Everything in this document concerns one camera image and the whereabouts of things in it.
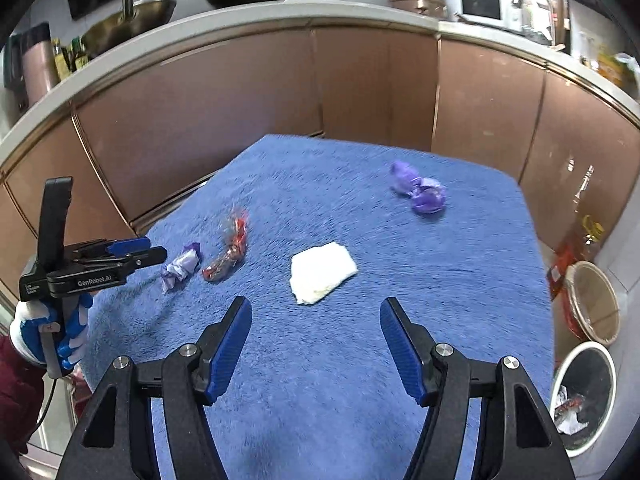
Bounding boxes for person's left hand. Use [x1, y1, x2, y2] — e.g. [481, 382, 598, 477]
[9, 292, 96, 371]

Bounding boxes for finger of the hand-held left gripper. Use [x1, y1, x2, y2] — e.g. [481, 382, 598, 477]
[107, 237, 152, 257]
[112, 246, 168, 281]

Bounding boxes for silver red wrapper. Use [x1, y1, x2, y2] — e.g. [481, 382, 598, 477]
[552, 385, 586, 413]

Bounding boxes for black cable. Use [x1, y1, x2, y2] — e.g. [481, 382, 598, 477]
[32, 376, 57, 436]

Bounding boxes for small purple white wrapper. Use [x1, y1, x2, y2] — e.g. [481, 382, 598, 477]
[160, 241, 202, 293]

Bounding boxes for copper rice cooker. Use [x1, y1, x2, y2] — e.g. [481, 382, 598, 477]
[389, 0, 448, 20]

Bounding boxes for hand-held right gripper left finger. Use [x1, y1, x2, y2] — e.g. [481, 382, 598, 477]
[55, 296, 253, 480]

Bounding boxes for white plastic bag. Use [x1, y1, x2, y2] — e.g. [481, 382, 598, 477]
[612, 52, 640, 96]

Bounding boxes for white bin with black liner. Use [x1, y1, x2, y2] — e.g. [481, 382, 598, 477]
[549, 341, 617, 458]

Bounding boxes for condiment bottle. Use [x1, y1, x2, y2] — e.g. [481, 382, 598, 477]
[51, 37, 72, 81]
[69, 35, 90, 68]

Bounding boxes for copper base cabinets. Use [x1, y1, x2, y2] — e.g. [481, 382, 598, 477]
[0, 25, 640, 321]

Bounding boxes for person's left forearm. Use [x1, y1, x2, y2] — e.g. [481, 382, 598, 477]
[0, 335, 48, 456]

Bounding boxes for beige bin with red base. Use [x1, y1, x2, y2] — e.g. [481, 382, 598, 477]
[547, 260, 621, 346]

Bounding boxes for cooking oil bottle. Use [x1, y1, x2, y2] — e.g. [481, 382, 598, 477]
[562, 214, 606, 266]

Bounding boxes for white microwave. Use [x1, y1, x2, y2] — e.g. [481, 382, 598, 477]
[459, 0, 523, 28]

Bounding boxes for copper thermos jug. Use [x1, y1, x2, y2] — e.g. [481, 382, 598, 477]
[7, 22, 60, 111]

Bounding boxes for blue towel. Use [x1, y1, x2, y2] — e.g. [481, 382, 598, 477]
[82, 133, 556, 480]

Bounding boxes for white tissue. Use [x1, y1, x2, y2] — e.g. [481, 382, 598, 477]
[290, 242, 359, 306]

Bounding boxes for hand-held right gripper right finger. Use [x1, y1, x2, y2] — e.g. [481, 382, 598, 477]
[379, 297, 576, 480]

